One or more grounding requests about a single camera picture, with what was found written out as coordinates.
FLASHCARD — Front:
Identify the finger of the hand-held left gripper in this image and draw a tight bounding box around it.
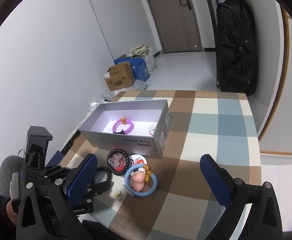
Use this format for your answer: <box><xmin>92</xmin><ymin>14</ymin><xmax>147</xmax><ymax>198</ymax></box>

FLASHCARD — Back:
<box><xmin>82</xmin><ymin>179</ymin><xmax>111</xmax><ymax>202</ymax></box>

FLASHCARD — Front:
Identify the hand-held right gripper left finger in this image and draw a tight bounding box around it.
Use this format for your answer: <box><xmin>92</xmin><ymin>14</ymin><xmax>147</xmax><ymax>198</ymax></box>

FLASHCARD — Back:
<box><xmin>16</xmin><ymin>153</ymin><xmax>98</xmax><ymax>240</ymax></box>

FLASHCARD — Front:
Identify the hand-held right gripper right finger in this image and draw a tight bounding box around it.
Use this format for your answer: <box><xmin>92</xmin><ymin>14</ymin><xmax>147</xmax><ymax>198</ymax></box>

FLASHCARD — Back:
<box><xmin>200</xmin><ymin>154</ymin><xmax>283</xmax><ymax>240</ymax></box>

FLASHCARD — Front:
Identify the dark bead bracelet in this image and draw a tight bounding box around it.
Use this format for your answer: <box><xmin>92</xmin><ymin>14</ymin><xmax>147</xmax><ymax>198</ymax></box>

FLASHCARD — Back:
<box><xmin>107</xmin><ymin>148</ymin><xmax>129</xmax><ymax>174</ymax></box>
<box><xmin>95</xmin><ymin>166</ymin><xmax>114</xmax><ymax>183</ymax></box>

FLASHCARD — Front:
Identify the blue ring bracelet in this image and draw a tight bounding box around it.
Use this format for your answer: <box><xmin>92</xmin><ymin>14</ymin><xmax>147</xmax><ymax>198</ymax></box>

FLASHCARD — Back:
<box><xmin>124</xmin><ymin>166</ymin><xmax>159</xmax><ymax>197</ymax></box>

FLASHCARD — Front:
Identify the grey cardboard box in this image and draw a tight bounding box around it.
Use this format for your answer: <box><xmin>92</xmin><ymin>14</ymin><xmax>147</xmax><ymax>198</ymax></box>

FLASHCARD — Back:
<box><xmin>79</xmin><ymin>99</ymin><xmax>172</xmax><ymax>160</ymax></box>

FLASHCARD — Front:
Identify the person's left hand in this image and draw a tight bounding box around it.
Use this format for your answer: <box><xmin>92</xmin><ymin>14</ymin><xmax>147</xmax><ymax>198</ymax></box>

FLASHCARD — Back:
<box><xmin>6</xmin><ymin>199</ymin><xmax>19</xmax><ymax>227</ymax></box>

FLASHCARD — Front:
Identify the clear plastic trinket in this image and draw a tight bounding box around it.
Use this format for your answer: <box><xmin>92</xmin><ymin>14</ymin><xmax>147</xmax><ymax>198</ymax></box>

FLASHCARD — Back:
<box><xmin>111</xmin><ymin>154</ymin><xmax>125</xmax><ymax>168</ymax></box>

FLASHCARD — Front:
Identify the grey clothing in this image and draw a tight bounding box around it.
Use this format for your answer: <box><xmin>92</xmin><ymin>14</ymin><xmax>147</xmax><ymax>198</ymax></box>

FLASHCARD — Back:
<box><xmin>0</xmin><ymin>155</ymin><xmax>25</xmax><ymax>200</ymax></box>

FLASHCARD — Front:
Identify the pink pig toy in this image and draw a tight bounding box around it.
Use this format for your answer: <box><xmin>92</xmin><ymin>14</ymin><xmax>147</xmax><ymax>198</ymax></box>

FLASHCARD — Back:
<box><xmin>131</xmin><ymin>170</ymin><xmax>147</xmax><ymax>192</ymax></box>

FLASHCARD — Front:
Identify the dark cloth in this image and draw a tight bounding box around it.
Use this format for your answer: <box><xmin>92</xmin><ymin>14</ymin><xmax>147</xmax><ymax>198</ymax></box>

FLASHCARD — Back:
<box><xmin>82</xmin><ymin>219</ymin><xmax>113</xmax><ymax>240</ymax></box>

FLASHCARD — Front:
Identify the round white red badge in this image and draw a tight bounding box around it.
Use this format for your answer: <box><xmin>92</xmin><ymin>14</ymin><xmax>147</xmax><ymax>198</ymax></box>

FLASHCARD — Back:
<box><xmin>130</xmin><ymin>154</ymin><xmax>146</xmax><ymax>166</ymax></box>

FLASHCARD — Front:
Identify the checkered tablecloth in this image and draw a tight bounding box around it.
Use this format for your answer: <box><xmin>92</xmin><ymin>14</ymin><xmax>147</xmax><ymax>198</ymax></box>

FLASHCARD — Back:
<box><xmin>61</xmin><ymin>90</ymin><xmax>261</xmax><ymax>240</ymax></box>

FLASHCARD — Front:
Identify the clear plastic wrapping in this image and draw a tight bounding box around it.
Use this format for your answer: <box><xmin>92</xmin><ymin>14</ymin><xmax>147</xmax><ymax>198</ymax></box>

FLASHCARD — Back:
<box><xmin>88</xmin><ymin>90</ymin><xmax>123</xmax><ymax>114</ymax></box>

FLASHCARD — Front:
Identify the brown cardboard box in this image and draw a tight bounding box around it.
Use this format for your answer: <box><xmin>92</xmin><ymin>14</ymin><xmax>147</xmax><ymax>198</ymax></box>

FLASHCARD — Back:
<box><xmin>103</xmin><ymin>62</ymin><xmax>136</xmax><ymax>91</ymax></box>

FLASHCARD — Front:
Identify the blue carton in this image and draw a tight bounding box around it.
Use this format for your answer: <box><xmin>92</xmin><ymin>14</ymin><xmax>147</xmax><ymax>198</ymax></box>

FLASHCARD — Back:
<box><xmin>131</xmin><ymin>58</ymin><xmax>150</xmax><ymax>82</ymax></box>
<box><xmin>114</xmin><ymin>56</ymin><xmax>133</xmax><ymax>67</ymax></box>

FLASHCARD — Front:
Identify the white plastic bag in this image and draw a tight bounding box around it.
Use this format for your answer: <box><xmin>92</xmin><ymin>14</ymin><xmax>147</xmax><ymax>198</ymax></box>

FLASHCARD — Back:
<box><xmin>146</xmin><ymin>51</ymin><xmax>159</xmax><ymax>75</ymax></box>

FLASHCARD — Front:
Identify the black hanging bag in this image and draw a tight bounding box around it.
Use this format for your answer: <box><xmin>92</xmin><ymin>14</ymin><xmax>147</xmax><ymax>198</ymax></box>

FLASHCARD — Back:
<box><xmin>215</xmin><ymin>0</ymin><xmax>258</xmax><ymax>97</ymax></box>

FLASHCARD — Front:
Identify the grey brown door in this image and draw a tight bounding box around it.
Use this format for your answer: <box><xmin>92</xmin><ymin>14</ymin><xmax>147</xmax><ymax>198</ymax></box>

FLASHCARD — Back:
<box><xmin>140</xmin><ymin>0</ymin><xmax>203</xmax><ymax>54</ymax></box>

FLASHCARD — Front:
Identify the purple ring bracelet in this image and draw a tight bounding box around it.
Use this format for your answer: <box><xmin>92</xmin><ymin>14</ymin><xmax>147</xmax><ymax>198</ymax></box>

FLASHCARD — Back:
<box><xmin>112</xmin><ymin>118</ymin><xmax>134</xmax><ymax>134</ymax></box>

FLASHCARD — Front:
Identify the wooden door frame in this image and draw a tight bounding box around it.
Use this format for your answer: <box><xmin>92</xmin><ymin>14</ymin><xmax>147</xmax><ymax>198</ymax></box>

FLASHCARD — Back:
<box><xmin>257</xmin><ymin>5</ymin><xmax>290</xmax><ymax>140</ymax></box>

